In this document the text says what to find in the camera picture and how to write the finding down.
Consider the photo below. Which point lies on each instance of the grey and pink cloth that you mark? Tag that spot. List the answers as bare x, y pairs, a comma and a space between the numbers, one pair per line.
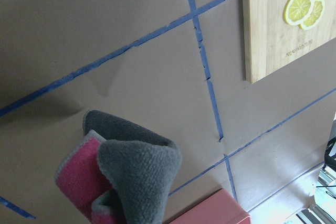
120, 172

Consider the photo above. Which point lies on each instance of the pink plastic bin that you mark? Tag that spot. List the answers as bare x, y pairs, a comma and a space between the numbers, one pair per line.
220, 207

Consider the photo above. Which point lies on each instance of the bamboo cutting board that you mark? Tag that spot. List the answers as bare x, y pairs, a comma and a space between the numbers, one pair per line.
271, 43

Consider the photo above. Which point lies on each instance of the front lemon slice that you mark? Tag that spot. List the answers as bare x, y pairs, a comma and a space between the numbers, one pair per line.
296, 11

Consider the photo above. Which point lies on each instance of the lemon slice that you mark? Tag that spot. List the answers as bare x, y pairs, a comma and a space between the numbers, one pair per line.
315, 16
296, 11

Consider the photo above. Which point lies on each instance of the rear lemon slice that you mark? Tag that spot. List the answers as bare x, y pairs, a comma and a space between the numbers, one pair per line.
315, 16

